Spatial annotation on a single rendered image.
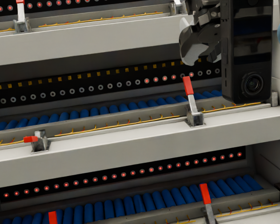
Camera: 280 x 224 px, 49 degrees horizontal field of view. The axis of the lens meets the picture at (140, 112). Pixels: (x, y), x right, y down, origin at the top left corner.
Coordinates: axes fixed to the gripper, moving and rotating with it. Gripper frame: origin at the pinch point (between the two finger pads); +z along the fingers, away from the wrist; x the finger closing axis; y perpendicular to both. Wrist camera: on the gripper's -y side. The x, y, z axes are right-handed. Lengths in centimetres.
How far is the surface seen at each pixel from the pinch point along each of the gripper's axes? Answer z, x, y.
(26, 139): 2.0, 26.7, -7.1
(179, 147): 9.3, 3.8, -11.2
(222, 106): 14.1, -7.4, -4.2
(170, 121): 12.0, 3.9, -5.9
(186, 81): 9.3, 0.0, 0.2
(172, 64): 20.5, -1.1, 8.2
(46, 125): 13.2, 26.0, -2.9
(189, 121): 10.2, 0.9, -6.7
